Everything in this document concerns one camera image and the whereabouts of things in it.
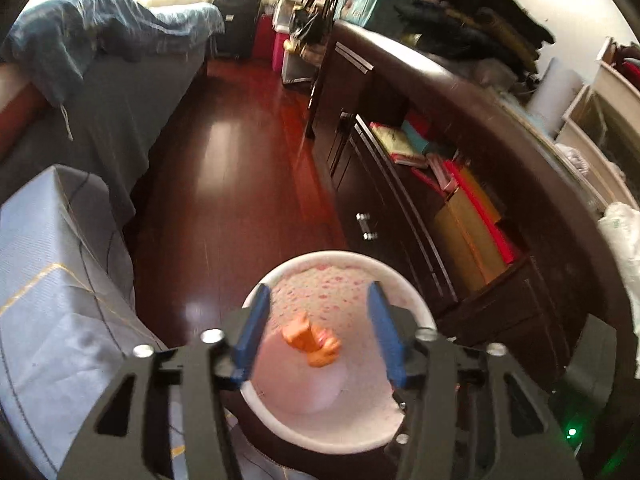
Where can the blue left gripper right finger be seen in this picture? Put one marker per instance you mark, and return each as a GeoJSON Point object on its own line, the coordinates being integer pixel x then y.
{"type": "Point", "coordinates": [392, 329]}

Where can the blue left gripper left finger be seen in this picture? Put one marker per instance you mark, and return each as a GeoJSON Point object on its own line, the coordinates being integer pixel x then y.
{"type": "Point", "coordinates": [249, 335]}

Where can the orange paper trash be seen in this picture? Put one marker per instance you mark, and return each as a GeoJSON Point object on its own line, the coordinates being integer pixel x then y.
{"type": "Point", "coordinates": [320, 345]}

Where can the white pink-lined trash bin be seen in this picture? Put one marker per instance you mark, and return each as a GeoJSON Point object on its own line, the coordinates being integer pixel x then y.
{"type": "Point", "coordinates": [319, 380]}

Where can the books on cabinet shelf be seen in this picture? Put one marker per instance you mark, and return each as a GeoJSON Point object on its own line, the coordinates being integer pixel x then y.
{"type": "Point", "coordinates": [464, 223]}

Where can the dark wooden cabinet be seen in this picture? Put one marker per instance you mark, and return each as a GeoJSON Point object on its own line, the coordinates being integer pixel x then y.
{"type": "Point", "coordinates": [565, 273]}

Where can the blue quilted table cover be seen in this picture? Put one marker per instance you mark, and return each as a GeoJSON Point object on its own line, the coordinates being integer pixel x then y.
{"type": "Point", "coordinates": [87, 390]}

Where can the bed with dark sheet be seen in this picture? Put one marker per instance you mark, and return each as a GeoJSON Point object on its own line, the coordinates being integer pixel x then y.
{"type": "Point", "coordinates": [108, 127]}

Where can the pile of dark clothes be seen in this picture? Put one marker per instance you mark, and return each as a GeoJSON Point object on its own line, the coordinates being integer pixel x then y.
{"type": "Point", "coordinates": [475, 30]}

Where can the black suitcase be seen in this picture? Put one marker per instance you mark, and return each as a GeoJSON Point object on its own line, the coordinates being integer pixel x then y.
{"type": "Point", "coordinates": [240, 23]}

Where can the blue duvet on bed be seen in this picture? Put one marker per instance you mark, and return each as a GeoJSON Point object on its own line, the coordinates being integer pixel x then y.
{"type": "Point", "coordinates": [56, 42]}

